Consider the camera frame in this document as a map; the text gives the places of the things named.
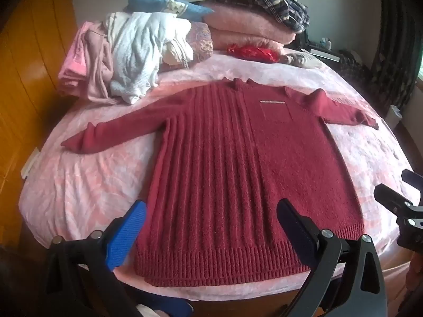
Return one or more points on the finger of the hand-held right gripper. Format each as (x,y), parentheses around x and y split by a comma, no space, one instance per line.
(391,199)
(413,178)

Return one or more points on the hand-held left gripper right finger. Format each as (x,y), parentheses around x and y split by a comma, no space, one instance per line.
(299,234)

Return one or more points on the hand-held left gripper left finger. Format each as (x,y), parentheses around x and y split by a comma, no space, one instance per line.
(127,234)

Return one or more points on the dark red knitted sweater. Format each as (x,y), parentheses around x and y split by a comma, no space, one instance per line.
(231,171)

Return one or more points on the person's right forearm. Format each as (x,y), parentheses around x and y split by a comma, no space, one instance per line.
(416,274)

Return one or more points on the white waste bin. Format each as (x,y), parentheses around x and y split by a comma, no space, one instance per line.
(393,117)

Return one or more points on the bed with pink sheet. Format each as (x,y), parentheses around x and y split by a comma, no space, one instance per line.
(82,188)

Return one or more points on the blue slipper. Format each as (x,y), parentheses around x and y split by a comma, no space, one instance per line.
(175,307)

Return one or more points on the white mattress label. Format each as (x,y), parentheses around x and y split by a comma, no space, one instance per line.
(30,162)

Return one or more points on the dark woven chair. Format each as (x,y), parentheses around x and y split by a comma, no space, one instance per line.
(355,66)

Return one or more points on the white flat box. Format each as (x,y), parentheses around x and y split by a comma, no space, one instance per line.
(325,54)

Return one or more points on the tissue box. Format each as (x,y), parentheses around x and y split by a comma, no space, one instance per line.
(325,43)

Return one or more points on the dusty pink garment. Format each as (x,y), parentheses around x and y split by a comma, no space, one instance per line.
(97,76)

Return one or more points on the beige cloth item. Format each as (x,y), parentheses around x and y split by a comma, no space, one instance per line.
(302,60)

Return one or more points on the bright pink folded cloth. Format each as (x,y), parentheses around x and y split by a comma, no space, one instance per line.
(71,69)

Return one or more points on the white ribbed knit garment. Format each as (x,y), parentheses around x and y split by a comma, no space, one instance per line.
(138,49)

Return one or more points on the red printed bag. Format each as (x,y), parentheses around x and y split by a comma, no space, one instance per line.
(252,52)

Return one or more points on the cream zip jacket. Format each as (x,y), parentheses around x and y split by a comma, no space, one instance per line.
(175,51)

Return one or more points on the orange wooden wardrobe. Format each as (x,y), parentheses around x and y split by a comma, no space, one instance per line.
(26,72)

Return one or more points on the purple patterned pillow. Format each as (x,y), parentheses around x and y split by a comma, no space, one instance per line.
(202,44)

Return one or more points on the blue pillow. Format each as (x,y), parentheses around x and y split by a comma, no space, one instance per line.
(155,3)

